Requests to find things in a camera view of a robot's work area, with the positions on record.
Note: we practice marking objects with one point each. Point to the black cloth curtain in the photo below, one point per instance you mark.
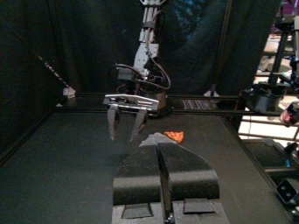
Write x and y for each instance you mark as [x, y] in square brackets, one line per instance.
[78, 43]

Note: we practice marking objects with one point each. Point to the black mesh case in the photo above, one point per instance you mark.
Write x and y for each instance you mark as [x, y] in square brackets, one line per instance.
[265, 153]

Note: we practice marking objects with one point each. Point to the black vertical frame post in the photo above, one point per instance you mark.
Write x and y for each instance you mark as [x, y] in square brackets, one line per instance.
[222, 46]

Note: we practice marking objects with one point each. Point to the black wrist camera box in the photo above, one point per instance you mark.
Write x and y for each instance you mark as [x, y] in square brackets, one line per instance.
[125, 74]

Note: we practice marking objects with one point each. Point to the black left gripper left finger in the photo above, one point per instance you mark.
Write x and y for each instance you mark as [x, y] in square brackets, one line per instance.
[137, 175]

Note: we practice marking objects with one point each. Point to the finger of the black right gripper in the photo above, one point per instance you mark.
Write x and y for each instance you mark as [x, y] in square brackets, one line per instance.
[113, 122]
[138, 125]

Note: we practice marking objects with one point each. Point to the black camera with lenses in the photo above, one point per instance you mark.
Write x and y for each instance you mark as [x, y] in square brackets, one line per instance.
[287, 191]

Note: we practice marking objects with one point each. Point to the striped label plate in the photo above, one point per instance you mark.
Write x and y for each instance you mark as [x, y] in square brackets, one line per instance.
[198, 104]

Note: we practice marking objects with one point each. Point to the pink and black device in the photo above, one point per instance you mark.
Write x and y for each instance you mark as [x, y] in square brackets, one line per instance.
[290, 115]

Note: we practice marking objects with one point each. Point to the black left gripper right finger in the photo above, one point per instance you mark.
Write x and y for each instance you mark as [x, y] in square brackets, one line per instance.
[191, 175]

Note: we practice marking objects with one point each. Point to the white frame corner bracket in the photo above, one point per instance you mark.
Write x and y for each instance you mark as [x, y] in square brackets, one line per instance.
[69, 92]
[211, 93]

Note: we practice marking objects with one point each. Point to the black leader arm base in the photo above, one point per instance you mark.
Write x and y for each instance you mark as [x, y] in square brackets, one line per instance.
[263, 100]

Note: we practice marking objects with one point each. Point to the black tripod stand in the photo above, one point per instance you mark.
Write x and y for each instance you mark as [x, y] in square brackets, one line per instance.
[281, 49]

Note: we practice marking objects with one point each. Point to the orange flat toy piece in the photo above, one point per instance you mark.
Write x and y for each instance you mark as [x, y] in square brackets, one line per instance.
[175, 136]

